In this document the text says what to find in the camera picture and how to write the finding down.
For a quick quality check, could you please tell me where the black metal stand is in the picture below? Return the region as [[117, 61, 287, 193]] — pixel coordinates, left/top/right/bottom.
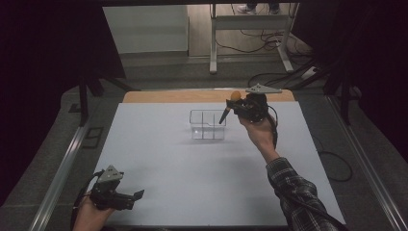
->
[[322, 59, 362, 126], [78, 74, 141, 128]]

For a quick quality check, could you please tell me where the white table mat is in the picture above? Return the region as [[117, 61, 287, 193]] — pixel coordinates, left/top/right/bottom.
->
[[95, 101, 346, 227]]

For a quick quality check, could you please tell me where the white panel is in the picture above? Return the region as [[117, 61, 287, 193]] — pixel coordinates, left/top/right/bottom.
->
[[102, 5, 191, 55]]

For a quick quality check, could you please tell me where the black and orange makeup brush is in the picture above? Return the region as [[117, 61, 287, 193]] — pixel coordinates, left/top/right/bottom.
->
[[217, 90, 242, 125]]

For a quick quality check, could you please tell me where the left hand-held gripper cable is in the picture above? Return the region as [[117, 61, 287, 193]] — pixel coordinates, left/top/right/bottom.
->
[[69, 168, 106, 231]]

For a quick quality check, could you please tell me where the person's right hand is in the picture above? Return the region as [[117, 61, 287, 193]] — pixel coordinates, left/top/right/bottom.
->
[[238, 112, 281, 164]]

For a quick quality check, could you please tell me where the right hand-held gripper cable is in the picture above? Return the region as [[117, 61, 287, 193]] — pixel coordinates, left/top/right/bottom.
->
[[267, 104, 350, 231]]

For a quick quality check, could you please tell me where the dark curtain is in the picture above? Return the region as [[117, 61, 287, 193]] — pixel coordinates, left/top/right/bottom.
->
[[291, 0, 408, 163], [0, 0, 127, 206]]

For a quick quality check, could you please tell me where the tangle of black floor cables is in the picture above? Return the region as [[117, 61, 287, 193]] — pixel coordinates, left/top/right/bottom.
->
[[214, 3, 321, 90]]

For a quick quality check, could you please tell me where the black looped floor cable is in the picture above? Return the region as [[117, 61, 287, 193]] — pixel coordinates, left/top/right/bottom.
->
[[311, 134, 354, 183]]

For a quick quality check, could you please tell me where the aluminium rail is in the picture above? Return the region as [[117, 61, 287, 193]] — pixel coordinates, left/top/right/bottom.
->
[[28, 125, 89, 231], [324, 95, 408, 231]]

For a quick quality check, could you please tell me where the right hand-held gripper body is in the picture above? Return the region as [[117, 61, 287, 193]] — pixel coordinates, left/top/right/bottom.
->
[[239, 83, 283, 124]]

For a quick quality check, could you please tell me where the person's left hand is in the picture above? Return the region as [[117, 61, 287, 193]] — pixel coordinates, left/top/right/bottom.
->
[[72, 195, 115, 231]]

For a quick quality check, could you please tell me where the white power strip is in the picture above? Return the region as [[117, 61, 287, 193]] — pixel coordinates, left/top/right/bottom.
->
[[300, 65, 319, 81]]

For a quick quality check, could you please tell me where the clear plastic divided organizer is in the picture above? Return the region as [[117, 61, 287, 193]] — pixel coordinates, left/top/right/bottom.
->
[[189, 109, 227, 141]]

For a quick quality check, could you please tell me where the hand-held gripper cable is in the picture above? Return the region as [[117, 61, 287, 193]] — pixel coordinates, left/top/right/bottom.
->
[[267, 104, 350, 231], [69, 168, 106, 231]]

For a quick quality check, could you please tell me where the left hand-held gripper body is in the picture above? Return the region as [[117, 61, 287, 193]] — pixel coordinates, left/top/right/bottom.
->
[[89, 165, 129, 212]]

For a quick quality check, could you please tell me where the wooden table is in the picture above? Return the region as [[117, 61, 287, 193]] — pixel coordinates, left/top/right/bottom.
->
[[122, 89, 295, 104]]

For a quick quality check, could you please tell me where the white metal desk frame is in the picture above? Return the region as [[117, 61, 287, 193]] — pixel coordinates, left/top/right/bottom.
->
[[209, 3, 300, 75]]

